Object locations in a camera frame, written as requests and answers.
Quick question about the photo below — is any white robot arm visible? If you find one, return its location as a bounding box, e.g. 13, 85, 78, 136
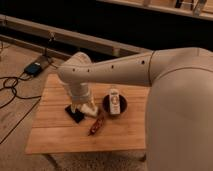
58, 48, 213, 171

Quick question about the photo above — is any wooden table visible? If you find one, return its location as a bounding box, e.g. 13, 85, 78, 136
25, 74, 149, 154

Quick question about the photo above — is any dark round bowl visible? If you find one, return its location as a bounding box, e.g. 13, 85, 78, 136
102, 95, 127, 114

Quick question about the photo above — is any white sponge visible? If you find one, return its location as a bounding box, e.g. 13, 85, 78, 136
80, 104, 98, 117

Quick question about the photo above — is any red brown small tool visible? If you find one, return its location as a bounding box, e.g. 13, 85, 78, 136
88, 116, 105, 135

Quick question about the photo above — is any black floor cable left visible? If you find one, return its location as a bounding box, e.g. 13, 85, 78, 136
0, 73, 43, 145

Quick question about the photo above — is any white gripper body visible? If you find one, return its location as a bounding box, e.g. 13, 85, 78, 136
69, 83, 92, 112

